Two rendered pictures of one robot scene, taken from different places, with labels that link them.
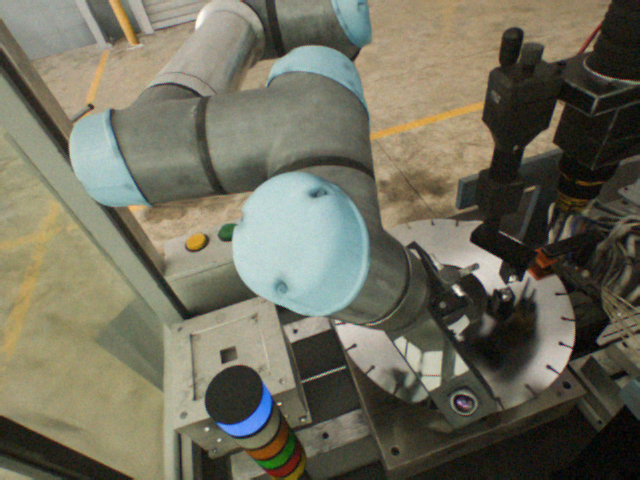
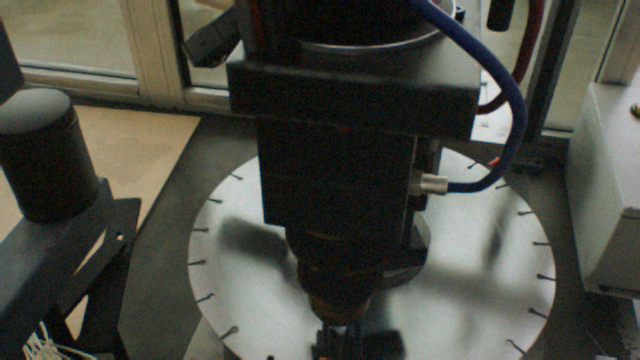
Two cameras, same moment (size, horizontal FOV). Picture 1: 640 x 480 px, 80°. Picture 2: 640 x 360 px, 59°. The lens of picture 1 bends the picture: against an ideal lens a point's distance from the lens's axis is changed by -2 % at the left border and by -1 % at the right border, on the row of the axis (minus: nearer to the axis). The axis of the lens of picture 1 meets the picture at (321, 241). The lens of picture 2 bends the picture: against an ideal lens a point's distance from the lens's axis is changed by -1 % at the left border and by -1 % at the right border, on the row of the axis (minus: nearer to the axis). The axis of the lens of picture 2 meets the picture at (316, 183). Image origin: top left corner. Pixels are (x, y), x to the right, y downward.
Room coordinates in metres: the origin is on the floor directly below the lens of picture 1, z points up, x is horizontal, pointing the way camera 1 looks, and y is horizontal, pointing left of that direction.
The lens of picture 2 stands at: (0.39, -0.52, 1.33)
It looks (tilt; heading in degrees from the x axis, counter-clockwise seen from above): 41 degrees down; 111
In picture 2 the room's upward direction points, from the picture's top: straight up
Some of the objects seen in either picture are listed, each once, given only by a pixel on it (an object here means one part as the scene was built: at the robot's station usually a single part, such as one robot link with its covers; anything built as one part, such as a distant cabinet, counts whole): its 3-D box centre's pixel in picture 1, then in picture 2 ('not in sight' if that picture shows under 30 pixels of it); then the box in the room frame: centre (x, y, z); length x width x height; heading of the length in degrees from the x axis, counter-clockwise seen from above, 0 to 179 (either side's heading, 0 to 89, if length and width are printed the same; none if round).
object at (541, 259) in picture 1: (562, 257); not in sight; (0.33, -0.35, 0.95); 0.10 x 0.03 x 0.07; 98
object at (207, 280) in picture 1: (241, 261); (628, 184); (0.58, 0.18, 0.82); 0.28 x 0.11 x 0.15; 98
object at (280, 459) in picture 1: (269, 439); not in sight; (0.13, 0.09, 1.05); 0.05 x 0.04 x 0.03; 8
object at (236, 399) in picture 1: (239, 400); not in sight; (0.13, 0.09, 1.14); 0.05 x 0.04 x 0.03; 8
